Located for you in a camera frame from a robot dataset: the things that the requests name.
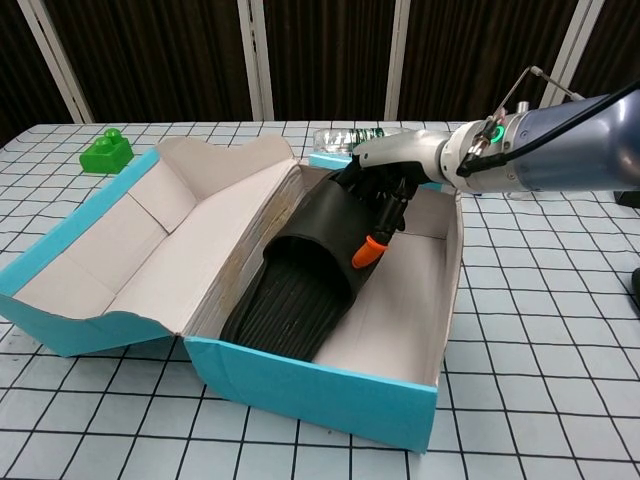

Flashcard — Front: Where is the clear plastic water bottle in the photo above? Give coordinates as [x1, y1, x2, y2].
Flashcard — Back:
[312, 126, 416, 161]

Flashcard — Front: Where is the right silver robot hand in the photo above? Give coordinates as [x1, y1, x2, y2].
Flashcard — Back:
[339, 128, 454, 270]

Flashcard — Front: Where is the green toy building block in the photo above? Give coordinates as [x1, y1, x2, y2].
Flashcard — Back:
[78, 128, 135, 176]

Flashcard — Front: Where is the dark folding partition screen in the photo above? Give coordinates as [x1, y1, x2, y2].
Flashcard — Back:
[0, 0, 640, 124]

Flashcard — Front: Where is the white black-grid tablecloth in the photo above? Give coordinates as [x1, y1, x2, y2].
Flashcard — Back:
[0, 119, 640, 480]

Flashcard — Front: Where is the light blue shoe box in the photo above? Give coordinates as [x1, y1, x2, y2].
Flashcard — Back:
[0, 135, 464, 454]

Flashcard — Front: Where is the metal wire stand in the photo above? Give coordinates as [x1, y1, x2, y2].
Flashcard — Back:
[492, 66, 584, 121]

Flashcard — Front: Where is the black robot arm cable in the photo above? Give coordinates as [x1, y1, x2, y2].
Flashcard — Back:
[457, 77, 640, 177]

